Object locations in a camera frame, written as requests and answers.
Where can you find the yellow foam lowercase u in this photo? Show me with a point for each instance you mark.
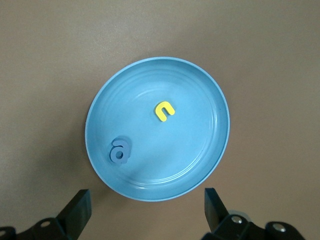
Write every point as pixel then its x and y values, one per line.
pixel 164 103

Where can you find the blue foam lowercase a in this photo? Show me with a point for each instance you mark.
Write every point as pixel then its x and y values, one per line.
pixel 126 150

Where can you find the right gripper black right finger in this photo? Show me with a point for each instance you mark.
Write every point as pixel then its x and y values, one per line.
pixel 215 212

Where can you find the blue round plate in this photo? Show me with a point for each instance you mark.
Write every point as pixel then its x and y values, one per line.
pixel 175 150

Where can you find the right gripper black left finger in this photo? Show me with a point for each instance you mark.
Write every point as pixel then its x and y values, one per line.
pixel 82 207

